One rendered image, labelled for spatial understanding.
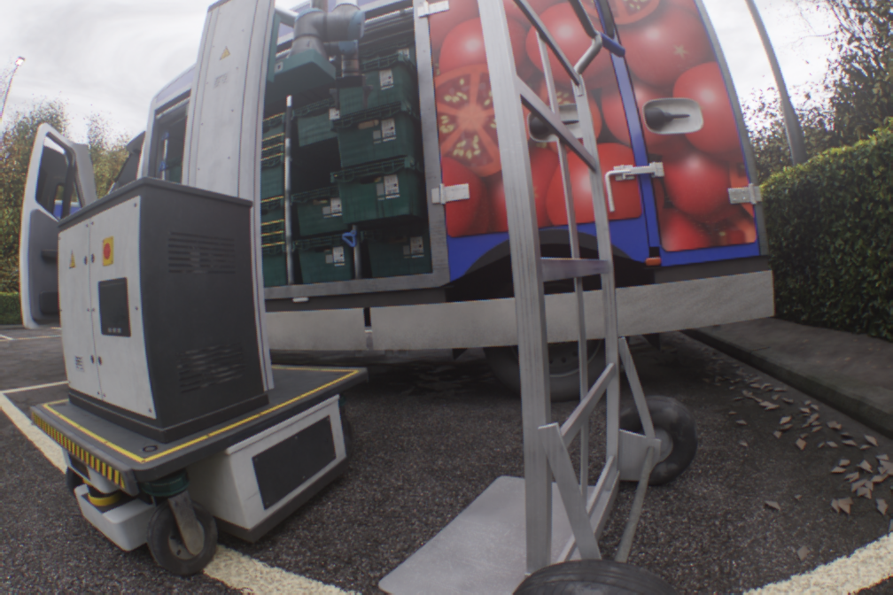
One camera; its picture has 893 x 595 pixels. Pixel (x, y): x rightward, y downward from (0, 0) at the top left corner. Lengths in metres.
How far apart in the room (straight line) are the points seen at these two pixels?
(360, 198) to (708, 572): 1.80
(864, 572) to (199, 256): 1.47
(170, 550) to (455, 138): 1.79
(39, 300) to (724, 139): 4.63
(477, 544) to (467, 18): 2.13
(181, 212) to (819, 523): 1.52
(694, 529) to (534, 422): 0.62
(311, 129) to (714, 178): 2.15
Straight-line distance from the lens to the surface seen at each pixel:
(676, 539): 0.97
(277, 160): 2.53
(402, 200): 1.74
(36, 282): 3.84
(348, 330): 1.97
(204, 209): 0.94
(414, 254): 1.98
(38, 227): 3.90
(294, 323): 2.15
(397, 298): 1.85
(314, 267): 2.26
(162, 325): 0.84
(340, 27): 1.51
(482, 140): 1.81
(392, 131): 1.85
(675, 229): 1.77
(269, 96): 1.58
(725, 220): 1.86
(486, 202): 1.73
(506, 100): 0.50
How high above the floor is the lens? 0.59
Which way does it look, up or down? 3 degrees up
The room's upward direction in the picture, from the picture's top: 5 degrees counter-clockwise
